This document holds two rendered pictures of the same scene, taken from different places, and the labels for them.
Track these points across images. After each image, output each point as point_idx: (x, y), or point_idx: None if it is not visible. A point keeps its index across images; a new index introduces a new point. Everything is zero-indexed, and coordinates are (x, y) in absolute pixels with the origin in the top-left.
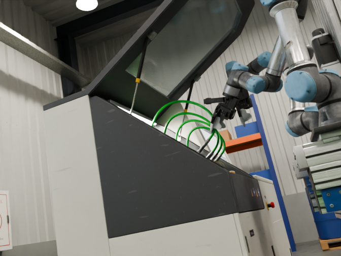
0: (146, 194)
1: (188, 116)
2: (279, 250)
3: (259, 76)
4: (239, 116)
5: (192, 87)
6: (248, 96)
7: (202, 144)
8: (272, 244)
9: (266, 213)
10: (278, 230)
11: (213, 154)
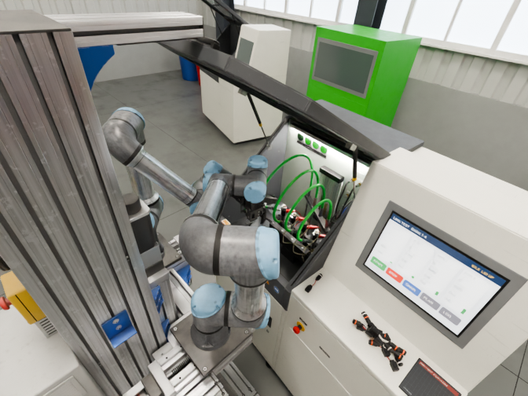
0: None
1: (370, 188)
2: (295, 351)
3: (194, 185)
4: None
5: (353, 155)
6: (240, 204)
7: (353, 229)
8: (273, 320)
9: (287, 316)
10: (323, 372)
11: (375, 260)
